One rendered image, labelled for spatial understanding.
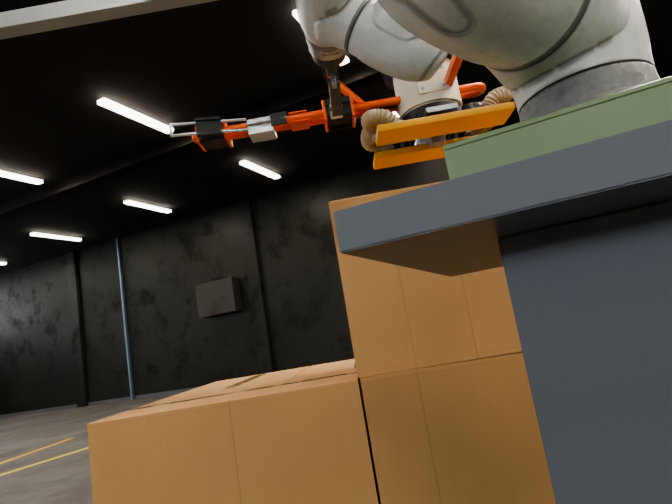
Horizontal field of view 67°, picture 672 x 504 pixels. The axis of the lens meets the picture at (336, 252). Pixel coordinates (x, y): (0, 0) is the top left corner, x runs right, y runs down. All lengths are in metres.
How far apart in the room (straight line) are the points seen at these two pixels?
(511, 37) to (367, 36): 0.44
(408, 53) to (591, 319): 0.57
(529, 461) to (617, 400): 0.66
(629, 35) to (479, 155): 0.22
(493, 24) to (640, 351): 0.33
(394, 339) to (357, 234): 0.69
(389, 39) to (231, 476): 0.91
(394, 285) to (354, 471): 0.40
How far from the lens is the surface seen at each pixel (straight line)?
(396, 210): 0.44
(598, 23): 0.64
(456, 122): 1.33
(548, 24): 0.58
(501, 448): 1.17
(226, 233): 11.66
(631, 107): 0.56
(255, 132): 1.42
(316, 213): 10.54
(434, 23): 0.53
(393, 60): 0.95
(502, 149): 0.56
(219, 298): 11.34
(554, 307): 0.54
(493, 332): 1.15
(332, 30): 0.98
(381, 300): 1.12
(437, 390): 1.13
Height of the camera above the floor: 0.64
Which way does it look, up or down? 10 degrees up
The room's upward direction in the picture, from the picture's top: 9 degrees counter-clockwise
